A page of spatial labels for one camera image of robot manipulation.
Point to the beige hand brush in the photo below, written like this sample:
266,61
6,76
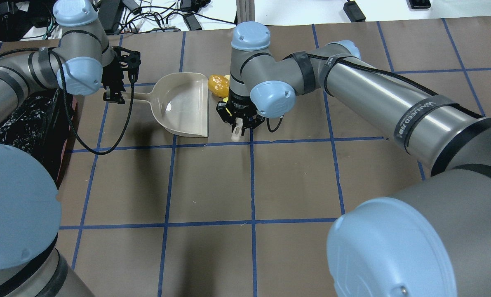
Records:
237,130

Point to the aluminium frame post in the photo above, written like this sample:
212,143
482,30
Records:
245,11

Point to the black power adapter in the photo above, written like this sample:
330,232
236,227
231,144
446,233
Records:
353,11

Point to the beige plastic dustpan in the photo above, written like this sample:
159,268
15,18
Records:
179,103

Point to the brown toy potato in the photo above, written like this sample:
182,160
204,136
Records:
219,85

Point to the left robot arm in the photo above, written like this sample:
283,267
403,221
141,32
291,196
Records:
36,86

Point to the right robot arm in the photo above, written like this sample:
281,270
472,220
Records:
432,239

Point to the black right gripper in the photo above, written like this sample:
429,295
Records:
233,105

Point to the bin with black bag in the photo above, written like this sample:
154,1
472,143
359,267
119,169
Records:
41,128

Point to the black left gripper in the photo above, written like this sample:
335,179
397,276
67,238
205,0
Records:
112,87

